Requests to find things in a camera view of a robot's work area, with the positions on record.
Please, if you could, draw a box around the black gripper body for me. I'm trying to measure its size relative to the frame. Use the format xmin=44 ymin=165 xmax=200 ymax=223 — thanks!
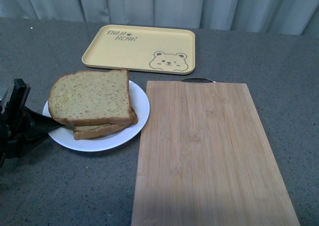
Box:
xmin=0 ymin=79 xmax=47 ymax=167

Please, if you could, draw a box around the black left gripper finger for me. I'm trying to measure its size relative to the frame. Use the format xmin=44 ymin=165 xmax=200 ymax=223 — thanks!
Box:
xmin=27 ymin=108 xmax=62 ymax=136

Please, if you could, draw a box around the white round plate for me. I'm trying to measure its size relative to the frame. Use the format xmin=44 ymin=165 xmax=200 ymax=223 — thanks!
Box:
xmin=48 ymin=81 xmax=150 ymax=152

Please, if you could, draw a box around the bread slice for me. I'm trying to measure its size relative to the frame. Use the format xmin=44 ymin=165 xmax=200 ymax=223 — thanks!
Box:
xmin=73 ymin=109 xmax=138 ymax=140
xmin=48 ymin=69 xmax=133 ymax=126

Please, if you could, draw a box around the yellow bear tray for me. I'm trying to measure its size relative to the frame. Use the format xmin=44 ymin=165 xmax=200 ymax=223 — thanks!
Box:
xmin=82 ymin=25 xmax=195 ymax=75

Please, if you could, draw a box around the bamboo cutting board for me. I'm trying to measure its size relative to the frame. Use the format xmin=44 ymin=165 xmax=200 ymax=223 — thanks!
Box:
xmin=131 ymin=81 xmax=299 ymax=226

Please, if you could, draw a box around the grey curtain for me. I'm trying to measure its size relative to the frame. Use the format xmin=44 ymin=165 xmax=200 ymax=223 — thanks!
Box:
xmin=0 ymin=0 xmax=319 ymax=37

